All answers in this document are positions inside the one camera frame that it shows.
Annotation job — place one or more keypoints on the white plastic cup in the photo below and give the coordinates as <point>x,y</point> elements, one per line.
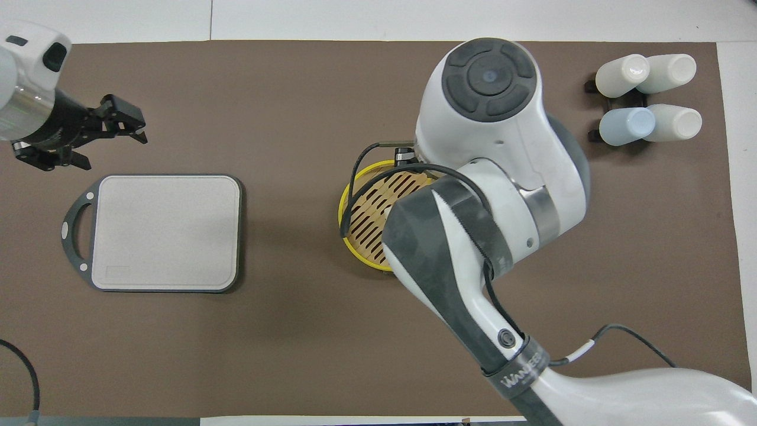
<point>621,75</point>

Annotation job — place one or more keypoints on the light blue plastic cup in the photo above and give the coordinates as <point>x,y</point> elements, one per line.
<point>627,126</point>

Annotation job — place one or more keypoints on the grey cutting board black rim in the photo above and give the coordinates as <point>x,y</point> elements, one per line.
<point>165,231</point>

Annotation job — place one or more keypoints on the black cup rack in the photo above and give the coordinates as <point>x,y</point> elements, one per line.
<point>593,135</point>

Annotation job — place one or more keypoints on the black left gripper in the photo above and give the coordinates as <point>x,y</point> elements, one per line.
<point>65,127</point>

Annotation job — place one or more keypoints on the yellow bamboo steamer lid tier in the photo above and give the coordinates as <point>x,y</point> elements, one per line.
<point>369,222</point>

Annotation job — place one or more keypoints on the white cup with blue rim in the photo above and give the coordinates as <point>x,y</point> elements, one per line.
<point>674,122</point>
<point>671,72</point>

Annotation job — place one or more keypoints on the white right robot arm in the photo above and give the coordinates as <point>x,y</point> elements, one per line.
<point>502,177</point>

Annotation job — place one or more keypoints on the brown table mat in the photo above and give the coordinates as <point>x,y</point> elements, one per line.
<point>295,331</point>

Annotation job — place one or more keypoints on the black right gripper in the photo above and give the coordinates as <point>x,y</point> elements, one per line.
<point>405,157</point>

